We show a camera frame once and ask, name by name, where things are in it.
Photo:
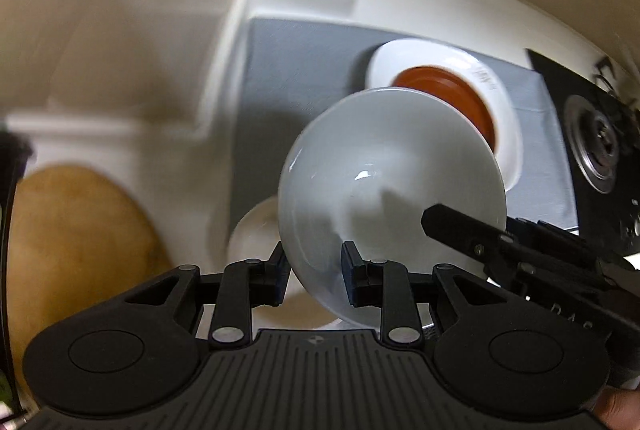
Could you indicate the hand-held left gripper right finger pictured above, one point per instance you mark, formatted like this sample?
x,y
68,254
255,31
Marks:
x,y
351,277

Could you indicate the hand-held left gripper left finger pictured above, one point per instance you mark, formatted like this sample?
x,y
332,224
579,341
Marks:
x,y
281,277

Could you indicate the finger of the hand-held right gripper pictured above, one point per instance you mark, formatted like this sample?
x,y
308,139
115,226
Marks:
x,y
550,242
460,232

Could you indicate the white bowl with blue pattern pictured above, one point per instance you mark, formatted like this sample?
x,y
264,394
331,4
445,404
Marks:
x,y
390,169

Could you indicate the brown round plate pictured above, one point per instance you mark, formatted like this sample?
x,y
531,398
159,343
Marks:
x,y
440,82

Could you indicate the square white floral plate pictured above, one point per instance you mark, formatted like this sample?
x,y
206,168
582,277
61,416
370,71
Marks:
x,y
425,54

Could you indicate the person's right hand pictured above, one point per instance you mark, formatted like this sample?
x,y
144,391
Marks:
x,y
620,410

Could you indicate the plain white bowl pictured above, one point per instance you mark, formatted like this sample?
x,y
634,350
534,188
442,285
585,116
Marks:
x,y
252,230

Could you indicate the round stove burner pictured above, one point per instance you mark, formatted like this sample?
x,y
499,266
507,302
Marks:
x,y
597,137

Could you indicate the black gas stove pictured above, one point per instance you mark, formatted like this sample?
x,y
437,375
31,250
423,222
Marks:
x,y
555,84

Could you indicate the black pan support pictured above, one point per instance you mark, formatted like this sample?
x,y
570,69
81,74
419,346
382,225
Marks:
x,y
607,74

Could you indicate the grey counter mat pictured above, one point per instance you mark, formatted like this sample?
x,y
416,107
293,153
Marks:
x,y
300,74

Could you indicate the round wooden cutting board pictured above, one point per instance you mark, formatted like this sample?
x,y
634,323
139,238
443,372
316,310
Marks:
x,y
75,255

